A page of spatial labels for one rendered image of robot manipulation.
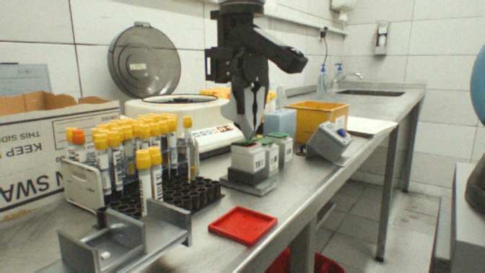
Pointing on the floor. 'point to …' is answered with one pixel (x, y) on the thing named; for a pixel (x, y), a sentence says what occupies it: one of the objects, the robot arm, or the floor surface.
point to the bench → (206, 239)
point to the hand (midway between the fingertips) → (252, 132)
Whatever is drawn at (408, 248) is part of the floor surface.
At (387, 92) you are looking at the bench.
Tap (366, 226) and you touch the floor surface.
